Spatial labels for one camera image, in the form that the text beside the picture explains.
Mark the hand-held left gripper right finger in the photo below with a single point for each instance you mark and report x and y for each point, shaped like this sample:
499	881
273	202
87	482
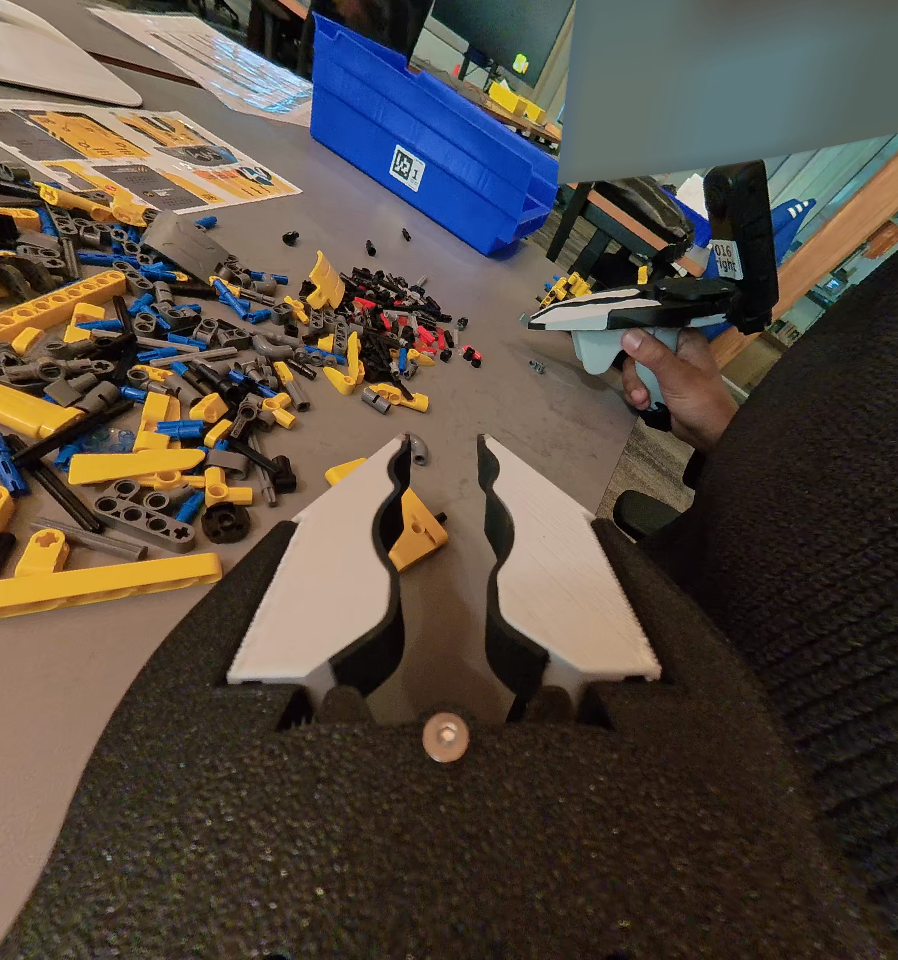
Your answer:
561	592

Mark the black chair armrest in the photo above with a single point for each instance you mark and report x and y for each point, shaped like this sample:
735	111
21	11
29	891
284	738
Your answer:
647	514

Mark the yellow flat panel piece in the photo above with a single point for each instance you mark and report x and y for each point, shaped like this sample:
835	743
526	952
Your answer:
422	532

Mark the black display screen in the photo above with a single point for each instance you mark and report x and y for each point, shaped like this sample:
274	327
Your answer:
494	37

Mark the yellow black toy model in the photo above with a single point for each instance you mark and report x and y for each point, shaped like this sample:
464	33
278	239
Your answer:
565	291

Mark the blue plastic bin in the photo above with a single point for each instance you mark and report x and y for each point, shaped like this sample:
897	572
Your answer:
434	135

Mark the wooden beam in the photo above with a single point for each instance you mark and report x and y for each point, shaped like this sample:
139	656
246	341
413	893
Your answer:
831	247

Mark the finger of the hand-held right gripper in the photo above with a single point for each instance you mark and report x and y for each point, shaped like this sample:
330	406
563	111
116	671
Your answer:
599	302
599	322

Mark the dark grey panel piece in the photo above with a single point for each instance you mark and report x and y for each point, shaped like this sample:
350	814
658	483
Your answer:
186	244

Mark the black bag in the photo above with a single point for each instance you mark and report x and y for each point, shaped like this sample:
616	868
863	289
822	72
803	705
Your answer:
643	206

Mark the grey elbow pipe piece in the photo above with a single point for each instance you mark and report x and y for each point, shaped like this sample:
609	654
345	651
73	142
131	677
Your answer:
419	450

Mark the large yellow curved panel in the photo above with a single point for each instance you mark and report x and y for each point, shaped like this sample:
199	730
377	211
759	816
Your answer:
325	281

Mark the person's right hand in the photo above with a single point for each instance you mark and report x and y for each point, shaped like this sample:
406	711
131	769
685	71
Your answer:
700	397

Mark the yellow black sticker sheet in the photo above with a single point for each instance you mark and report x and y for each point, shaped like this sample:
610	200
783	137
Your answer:
134	157

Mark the blue striped cloth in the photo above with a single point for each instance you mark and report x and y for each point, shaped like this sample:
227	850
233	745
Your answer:
792	217

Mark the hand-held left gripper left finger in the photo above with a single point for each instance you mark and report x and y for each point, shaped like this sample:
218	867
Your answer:
321	592

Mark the pile of toy building pieces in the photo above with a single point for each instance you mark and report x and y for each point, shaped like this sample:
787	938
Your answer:
156	375

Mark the white instruction paper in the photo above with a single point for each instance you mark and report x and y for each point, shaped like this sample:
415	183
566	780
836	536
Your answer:
216	67

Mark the wooden side desk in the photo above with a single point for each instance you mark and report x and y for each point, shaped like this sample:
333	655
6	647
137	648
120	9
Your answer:
576	225

